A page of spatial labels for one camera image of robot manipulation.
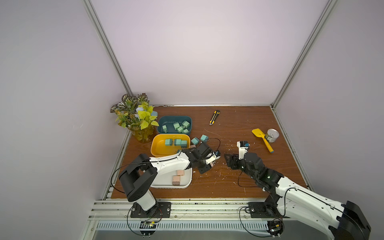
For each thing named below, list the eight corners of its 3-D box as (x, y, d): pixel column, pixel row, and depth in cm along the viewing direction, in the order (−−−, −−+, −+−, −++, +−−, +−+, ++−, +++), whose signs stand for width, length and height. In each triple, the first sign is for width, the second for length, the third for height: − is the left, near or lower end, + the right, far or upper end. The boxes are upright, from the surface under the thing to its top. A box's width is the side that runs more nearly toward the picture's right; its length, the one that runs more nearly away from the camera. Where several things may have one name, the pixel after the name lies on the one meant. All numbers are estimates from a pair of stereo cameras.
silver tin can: (267, 142, 99) (269, 138, 95) (263, 132, 104) (265, 128, 101) (278, 142, 99) (281, 138, 95) (274, 132, 104) (277, 128, 101)
